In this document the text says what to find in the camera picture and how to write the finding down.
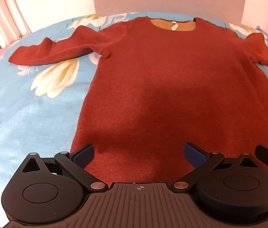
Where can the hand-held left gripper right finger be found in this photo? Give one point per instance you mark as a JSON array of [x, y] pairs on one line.
[[192, 155]]

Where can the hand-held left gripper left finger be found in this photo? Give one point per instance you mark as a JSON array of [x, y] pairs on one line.
[[84, 154]]

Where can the red knit sweater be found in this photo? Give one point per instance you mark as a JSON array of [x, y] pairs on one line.
[[171, 80]]

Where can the blue floral bedsheet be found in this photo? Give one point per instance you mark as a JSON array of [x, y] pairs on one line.
[[29, 118]]

